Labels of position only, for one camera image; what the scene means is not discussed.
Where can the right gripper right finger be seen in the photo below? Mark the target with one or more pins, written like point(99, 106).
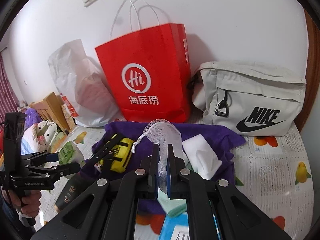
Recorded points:
point(217, 209)

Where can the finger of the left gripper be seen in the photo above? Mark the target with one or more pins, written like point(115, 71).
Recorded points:
point(55, 172)
point(39, 158)

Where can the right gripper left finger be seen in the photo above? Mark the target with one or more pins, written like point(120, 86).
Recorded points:
point(107, 209)

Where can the green tissue pack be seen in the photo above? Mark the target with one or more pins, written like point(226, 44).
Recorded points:
point(70, 153)

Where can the mint green cloth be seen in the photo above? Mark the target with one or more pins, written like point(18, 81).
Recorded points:
point(172, 207)

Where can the yellow Adidas pouch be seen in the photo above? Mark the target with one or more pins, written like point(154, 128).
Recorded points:
point(115, 154)

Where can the white sponge block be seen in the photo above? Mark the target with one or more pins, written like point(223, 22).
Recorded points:
point(193, 144)

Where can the white mesh pouch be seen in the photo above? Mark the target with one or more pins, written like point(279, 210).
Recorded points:
point(163, 133)

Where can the person's left hand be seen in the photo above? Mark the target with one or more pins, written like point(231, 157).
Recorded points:
point(28, 205)

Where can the striped bedding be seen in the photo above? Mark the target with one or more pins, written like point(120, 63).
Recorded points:
point(30, 142)

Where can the dark green tea box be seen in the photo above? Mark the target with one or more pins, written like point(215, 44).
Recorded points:
point(73, 188)

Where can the panda plush pillow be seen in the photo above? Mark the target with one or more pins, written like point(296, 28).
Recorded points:
point(46, 131)

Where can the purple plush toy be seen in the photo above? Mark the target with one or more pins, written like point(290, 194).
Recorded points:
point(32, 117)

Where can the blue tissue box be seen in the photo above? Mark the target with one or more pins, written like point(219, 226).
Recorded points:
point(185, 226)

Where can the patterned notebook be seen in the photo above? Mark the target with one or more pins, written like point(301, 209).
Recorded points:
point(69, 119)

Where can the wooden headboard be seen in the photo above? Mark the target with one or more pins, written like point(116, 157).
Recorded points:
point(50, 109)

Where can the fruit print tablecloth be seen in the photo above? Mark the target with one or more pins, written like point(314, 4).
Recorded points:
point(273, 172)

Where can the purple towel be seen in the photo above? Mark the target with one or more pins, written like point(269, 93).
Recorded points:
point(219, 138)

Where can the white Miniso plastic bag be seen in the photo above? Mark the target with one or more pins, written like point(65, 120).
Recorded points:
point(81, 87)

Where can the grey Nike waist bag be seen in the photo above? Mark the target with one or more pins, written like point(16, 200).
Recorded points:
point(249, 98)

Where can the red Haidilao paper bag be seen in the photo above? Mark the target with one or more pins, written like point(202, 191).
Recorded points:
point(148, 72)

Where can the brown door frame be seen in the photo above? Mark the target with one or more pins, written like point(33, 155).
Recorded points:
point(312, 72)

